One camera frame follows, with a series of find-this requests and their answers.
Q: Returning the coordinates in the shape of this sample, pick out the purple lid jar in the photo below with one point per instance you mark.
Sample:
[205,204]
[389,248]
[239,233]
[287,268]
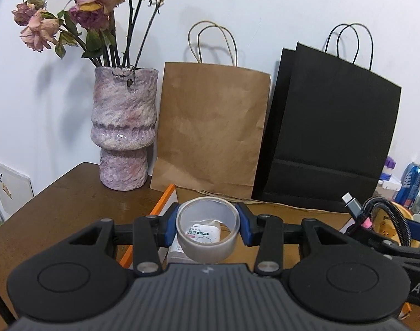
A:
[389,167]

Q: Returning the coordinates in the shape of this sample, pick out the white plastic bead container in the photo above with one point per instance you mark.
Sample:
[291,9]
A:
[200,231]

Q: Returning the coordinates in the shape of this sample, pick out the black stand leg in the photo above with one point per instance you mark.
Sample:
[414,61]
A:
[1,303]

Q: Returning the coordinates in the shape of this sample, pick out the white picture board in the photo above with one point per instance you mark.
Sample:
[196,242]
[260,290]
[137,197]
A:
[11,186]

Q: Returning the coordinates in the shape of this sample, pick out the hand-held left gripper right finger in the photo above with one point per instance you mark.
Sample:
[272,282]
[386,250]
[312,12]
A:
[246,226]

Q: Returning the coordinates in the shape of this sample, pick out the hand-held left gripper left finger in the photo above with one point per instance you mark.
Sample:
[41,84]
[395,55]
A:
[169,226]

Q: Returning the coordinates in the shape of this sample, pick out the yellow bear mug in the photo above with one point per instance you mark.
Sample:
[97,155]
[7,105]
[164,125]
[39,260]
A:
[386,219]

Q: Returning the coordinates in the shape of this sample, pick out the translucent white cup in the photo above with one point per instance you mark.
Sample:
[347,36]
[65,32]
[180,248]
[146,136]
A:
[196,252]

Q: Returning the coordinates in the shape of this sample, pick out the red cardboard box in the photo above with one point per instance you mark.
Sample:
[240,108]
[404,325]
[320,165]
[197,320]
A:
[299,210]

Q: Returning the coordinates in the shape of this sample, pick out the black paper bag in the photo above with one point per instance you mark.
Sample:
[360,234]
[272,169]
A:
[330,127]

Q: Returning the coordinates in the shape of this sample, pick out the pink mottled vase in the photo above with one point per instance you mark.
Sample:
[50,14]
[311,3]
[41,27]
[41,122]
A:
[125,120]

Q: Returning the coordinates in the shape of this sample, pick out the clear seed container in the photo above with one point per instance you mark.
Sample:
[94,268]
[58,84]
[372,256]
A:
[387,189]

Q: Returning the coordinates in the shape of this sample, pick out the brown paper bag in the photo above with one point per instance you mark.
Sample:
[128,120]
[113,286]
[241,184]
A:
[210,127]

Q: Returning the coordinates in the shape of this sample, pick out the dried rose bouquet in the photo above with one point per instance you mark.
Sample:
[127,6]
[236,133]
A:
[96,3]

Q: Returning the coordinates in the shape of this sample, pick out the blue drink can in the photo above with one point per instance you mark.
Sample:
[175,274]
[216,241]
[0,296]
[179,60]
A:
[408,186]

